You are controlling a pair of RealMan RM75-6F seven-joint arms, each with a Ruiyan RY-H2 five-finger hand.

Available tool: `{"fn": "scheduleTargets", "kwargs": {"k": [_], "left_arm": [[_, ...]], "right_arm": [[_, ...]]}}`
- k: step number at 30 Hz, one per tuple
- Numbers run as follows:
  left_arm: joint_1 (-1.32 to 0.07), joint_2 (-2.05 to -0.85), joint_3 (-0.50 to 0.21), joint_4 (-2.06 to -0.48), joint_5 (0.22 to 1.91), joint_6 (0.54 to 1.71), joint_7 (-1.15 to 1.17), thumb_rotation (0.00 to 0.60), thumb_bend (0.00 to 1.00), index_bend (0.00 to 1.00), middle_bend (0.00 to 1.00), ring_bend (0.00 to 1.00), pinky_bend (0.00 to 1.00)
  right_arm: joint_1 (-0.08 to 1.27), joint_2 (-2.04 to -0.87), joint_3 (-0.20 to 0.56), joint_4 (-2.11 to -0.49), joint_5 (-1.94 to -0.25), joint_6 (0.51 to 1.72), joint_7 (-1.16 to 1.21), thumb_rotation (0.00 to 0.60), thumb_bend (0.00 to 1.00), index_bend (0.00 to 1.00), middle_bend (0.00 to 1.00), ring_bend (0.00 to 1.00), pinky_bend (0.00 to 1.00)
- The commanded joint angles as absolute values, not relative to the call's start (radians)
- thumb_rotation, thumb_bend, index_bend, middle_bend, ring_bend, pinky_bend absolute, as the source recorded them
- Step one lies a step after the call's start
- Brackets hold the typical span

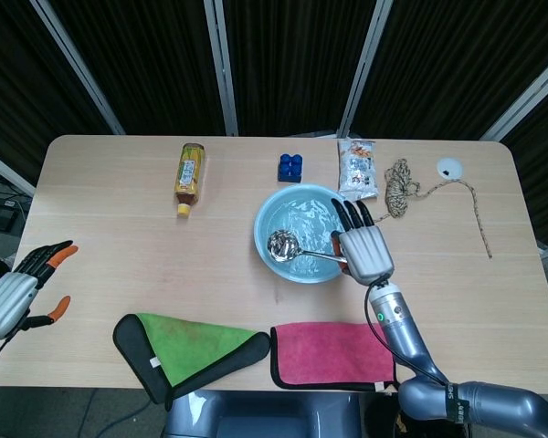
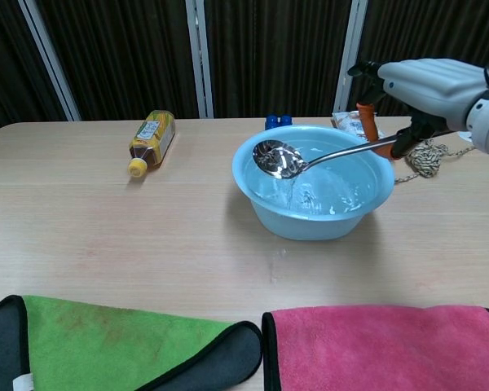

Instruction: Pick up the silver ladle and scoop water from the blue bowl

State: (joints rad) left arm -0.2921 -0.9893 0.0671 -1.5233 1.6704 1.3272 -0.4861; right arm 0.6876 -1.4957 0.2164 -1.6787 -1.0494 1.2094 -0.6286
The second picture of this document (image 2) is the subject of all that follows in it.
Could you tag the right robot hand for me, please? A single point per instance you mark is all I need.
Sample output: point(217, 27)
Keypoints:
point(432, 85)

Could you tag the metal ladle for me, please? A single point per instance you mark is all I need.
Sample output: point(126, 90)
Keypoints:
point(279, 159)

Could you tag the light blue water bowl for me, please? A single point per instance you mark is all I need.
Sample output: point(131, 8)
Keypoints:
point(309, 224)

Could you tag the white snack bag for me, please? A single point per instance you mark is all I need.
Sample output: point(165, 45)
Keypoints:
point(350, 122)

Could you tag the blue building block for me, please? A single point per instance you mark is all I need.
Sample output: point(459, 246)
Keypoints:
point(278, 121)

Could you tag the pink cloth black trim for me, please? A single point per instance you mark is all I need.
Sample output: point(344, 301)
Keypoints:
point(383, 350)

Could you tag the yellow tea bottle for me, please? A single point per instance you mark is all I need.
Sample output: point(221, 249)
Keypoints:
point(152, 138)

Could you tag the green and grey cloth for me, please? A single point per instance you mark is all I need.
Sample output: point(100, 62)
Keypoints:
point(106, 342)

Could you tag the grey partition frame post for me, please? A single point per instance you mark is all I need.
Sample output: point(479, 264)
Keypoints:
point(353, 45)
point(199, 61)
point(51, 65)

